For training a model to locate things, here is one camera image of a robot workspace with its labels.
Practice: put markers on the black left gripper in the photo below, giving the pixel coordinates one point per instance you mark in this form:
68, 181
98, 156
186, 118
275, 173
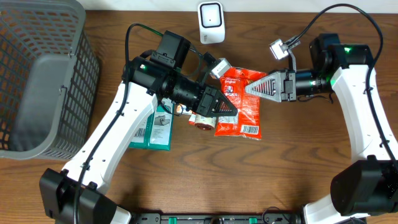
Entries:
211, 103

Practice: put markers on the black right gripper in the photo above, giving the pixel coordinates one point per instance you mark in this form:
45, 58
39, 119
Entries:
285, 86

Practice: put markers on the green lid seasoning jar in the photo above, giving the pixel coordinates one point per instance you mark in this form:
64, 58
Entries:
205, 123

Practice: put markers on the red snack bag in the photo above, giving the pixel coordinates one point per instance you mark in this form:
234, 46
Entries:
247, 122

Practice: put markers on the small orange carton box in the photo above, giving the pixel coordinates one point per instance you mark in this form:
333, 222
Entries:
182, 110

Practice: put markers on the green white packet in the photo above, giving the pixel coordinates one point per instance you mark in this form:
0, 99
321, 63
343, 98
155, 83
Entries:
155, 132

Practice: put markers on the small red stick packet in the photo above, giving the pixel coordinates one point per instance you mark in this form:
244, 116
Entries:
192, 119

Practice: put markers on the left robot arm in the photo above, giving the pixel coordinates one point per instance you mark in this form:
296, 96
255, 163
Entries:
77, 193

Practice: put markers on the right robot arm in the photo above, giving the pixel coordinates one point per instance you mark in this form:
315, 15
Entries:
368, 187

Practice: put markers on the white barcode scanner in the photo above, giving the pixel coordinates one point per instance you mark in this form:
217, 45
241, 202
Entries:
211, 22

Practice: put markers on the grey plastic mesh basket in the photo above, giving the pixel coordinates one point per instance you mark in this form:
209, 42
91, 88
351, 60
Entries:
49, 77

